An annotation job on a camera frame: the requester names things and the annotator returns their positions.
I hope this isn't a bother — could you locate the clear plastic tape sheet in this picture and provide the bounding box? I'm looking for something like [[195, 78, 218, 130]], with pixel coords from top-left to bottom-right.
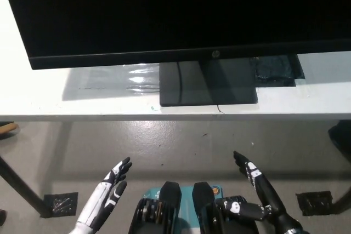
[[122, 62, 161, 94]]

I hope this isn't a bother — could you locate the brown wooden object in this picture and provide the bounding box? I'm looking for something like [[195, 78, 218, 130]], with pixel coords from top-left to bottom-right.
[[0, 122, 19, 139]]

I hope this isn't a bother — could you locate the black metal table leg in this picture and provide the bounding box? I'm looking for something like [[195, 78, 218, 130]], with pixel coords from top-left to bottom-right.
[[0, 155, 53, 218], [327, 178, 351, 215]]

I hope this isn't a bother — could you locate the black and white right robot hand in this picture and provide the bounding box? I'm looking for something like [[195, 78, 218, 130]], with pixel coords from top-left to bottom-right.
[[216, 150, 299, 230]]

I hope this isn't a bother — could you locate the black monitor stand base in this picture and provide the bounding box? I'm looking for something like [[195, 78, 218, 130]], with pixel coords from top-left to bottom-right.
[[159, 59, 259, 107]]

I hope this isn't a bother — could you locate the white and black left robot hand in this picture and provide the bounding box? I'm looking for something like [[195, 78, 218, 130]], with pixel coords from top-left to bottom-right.
[[76, 157, 133, 231]]

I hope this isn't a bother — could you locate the black floor tape patch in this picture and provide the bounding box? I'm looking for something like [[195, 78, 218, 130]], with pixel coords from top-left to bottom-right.
[[43, 191, 79, 217], [295, 190, 335, 216]]

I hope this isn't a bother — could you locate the black bulky object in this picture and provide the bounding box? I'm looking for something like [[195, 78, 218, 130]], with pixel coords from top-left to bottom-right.
[[328, 120, 351, 161]]

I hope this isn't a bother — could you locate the black HP monitor screen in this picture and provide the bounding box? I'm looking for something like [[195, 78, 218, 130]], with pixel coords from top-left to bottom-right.
[[0, 0, 351, 71]]

